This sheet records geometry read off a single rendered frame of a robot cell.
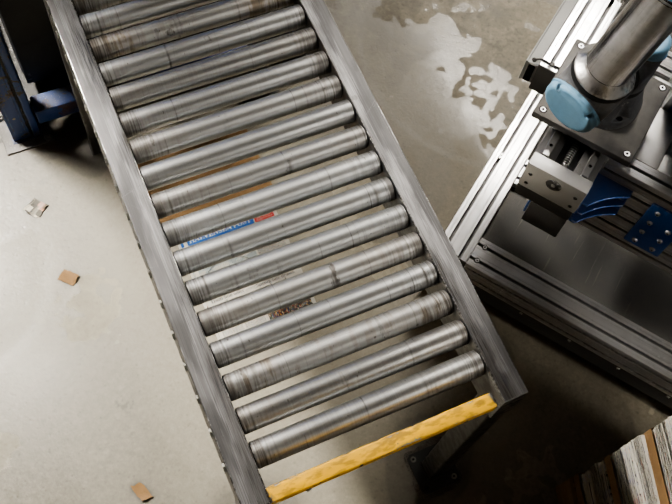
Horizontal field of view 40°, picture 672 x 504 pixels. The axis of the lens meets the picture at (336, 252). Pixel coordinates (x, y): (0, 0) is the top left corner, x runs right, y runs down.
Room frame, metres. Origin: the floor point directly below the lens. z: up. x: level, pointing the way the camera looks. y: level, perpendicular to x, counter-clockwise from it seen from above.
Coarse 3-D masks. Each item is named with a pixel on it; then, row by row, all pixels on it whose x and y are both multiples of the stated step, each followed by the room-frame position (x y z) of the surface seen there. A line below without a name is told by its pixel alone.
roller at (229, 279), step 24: (384, 216) 0.82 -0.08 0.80; (312, 240) 0.74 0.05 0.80; (336, 240) 0.75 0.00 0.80; (360, 240) 0.76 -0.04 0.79; (240, 264) 0.66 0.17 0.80; (264, 264) 0.67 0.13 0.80; (288, 264) 0.68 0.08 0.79; (192, 288) 0.60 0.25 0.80; (216, 288) 0.61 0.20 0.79; (240, 288) 0.62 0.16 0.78
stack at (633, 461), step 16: (656, 432) 0.53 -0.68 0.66; (624, 448) 0.53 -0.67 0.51; (640, 448) 0.52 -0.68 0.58; (656, 448) 0.51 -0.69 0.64; (624, 464) 0.51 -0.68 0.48; (640, 464) 0.49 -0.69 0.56; (592, 480) 0.51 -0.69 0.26; (608, 480) 0.50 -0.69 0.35; (624, 480) 0.48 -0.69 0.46; (640, 480) 0.46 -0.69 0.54; (560, 496) 0.51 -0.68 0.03; (576, 496) 0.50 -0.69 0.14; (592, 496) 0.48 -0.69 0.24; (608, 496) 0.47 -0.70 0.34; (624, 496) 0.45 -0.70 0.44; (640, 496) 0.44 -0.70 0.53; (656, 496) 0.42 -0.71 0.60
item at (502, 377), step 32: (320, 0) 1.30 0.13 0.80; (320, 32) 1.22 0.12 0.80; (352, 64) 1.15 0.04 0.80; (352, 96) 1.08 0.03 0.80; (384, 128) 1.01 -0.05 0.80; (384, 160) 0.94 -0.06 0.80; (416, 192) 0.88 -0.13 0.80; (416, 224) 0.81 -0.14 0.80; (448, 256) 0.76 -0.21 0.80; (448, 288) 0.69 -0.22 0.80; (448, 320) 0.66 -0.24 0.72; (480, 320) 0.64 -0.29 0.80; (480, 352) 0.58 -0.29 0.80; (480, 384) 0.54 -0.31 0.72; (512, 384) 0.53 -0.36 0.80
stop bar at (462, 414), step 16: (480, 400) 0.48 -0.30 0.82; (448, 416) 0.44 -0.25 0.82; (464, 416) 0.45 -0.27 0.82; (400, 432) 0.40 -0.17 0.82; (416, 432) 0.40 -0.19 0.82; (432, 432) 0.41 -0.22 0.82; (368, 448) 0.36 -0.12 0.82; (384, 448) 0.37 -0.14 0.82; (400, 448) 0.37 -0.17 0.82; (320, 464) 0.32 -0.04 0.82; (336, 464) 0.32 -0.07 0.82; (352, 464) 0.33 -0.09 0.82; (288, 480) 0.28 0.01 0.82; (304, 480) 0.29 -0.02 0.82; (320, 480) 0.29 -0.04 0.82; (272, 496) 0.25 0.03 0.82; (288, 496) 0.26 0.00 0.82
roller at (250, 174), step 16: (352, 128) 1.00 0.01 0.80; (304, 144) 0.94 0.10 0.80; (320, 144) 0.95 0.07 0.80; (336, 144) 0.96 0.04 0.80; (352, 144) 0.97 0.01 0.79; (256, 160) 0.89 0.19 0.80; (272, 160) 0.89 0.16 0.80; (288, 160) 0.90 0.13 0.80; (304, 160) 0.91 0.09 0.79; (320, 160) 0.92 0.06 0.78; (208, 176) 0.83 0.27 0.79; (224, 176) 0.84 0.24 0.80; (240, 176) 0.85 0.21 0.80; (256, 176) 0.86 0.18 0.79; (272, 176) 0.87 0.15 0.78; (160, 192) 0.78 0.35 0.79; (176, 192) 0.79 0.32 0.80; (192, 192) 0.79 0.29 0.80; (208, 192) 0.80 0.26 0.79; (224, 192) 0.81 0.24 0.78; (160, 208) 0.75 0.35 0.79; (176, 208) 0.76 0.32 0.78
